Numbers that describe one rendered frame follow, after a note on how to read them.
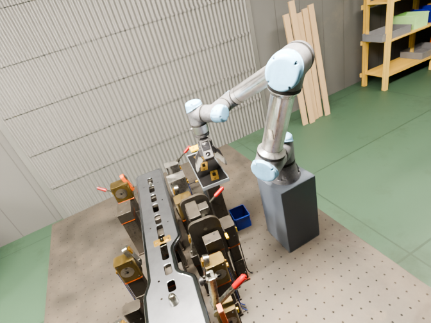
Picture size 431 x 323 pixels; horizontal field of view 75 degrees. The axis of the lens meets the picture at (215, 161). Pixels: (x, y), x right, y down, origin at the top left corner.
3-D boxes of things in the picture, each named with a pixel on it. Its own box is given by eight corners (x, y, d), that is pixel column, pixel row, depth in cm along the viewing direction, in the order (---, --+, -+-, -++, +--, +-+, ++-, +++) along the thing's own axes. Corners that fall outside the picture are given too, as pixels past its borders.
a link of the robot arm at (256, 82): (312, 25, 99) (221, 90, 134) (301, 34, 91) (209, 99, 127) (328, 54, 101) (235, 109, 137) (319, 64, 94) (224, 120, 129)
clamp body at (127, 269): (136, 304, 144) (106, 259, 126) (158, 294, 145) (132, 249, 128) (137, 316, 138) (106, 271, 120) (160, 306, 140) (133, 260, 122)
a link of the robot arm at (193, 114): (195, 105, 118) (179, 105, 123) (202, 128, 124) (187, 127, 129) (205, 97, 123) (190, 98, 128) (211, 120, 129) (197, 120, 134)
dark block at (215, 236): (224, 297, 135) (201, 236, 113) (238, 290, 136) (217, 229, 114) (228, 306, 131) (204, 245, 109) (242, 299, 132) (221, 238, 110)
